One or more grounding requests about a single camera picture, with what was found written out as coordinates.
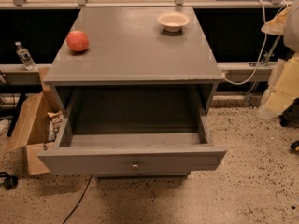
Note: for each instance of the yellow foam padding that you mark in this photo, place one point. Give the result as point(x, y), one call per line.
point(283, 87)

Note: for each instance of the grey drawer cabinet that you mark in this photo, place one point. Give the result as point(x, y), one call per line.
point(129, 49)

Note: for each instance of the snack bag in box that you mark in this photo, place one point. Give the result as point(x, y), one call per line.
point(56, 120)

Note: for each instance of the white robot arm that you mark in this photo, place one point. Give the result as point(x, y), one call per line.
point(291, 32)

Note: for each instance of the grey top drawer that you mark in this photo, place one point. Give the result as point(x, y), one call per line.
point(122, 132)

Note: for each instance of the clear plastic water bottle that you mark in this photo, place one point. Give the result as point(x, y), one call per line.
point(25, 56)

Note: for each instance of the beige bowl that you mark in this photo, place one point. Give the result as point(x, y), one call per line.
point(173, 21)

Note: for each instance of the orange red ball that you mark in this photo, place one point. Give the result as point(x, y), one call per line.
point(77, 41)

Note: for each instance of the black caster wheel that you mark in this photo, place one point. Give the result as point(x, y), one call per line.
point(10, 181)

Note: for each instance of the metal stand pole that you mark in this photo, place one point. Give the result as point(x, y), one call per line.
point(260, 66)

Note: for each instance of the open cardboard box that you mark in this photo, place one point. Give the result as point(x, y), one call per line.
point(32, 127)

